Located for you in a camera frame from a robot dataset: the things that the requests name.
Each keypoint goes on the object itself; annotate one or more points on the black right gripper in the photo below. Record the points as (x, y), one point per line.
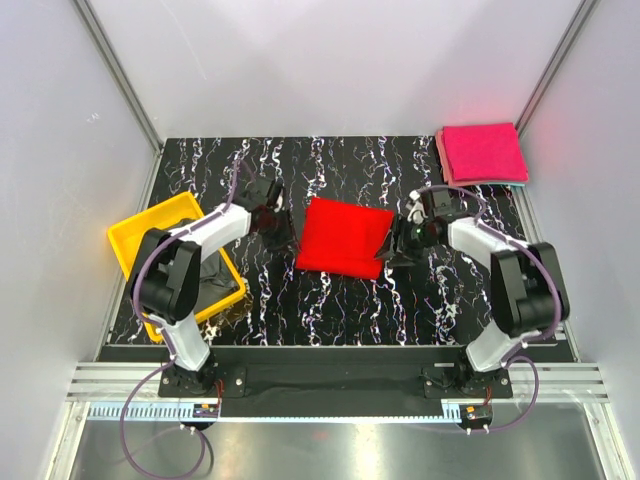
(406, 256)

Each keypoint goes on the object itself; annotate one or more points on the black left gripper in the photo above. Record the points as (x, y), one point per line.
(286, 238)

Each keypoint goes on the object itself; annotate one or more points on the red t-shirt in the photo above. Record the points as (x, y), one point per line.
(343, 239)

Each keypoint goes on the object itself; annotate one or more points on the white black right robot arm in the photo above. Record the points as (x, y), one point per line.
(528, 296)

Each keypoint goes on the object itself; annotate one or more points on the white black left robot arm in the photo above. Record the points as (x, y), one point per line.
(164, 281)

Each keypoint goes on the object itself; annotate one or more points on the folded salmon pink t-shirt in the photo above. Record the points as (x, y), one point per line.
(445, 165)

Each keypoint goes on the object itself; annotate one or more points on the grey t-shirt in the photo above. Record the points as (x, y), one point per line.
(216, 280)

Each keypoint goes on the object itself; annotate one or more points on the folded teal t-shirt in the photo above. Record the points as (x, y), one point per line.
(507, 184)

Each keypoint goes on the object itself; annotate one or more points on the yellow plastic bin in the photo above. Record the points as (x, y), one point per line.
(126, 236)

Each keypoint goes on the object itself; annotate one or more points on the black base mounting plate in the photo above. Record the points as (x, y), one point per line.
(369, 356)

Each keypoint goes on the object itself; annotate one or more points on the right aluminium corner post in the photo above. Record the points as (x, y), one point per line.
(560, 54)

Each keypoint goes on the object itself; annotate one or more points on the aluminium corner post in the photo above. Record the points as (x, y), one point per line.
(107, 52)
(560, 54)

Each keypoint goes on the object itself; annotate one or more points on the left aluminium corner post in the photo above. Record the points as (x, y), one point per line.
(107, 52)

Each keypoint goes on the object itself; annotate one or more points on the white slotted cable duct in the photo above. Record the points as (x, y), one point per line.
(231, 412)

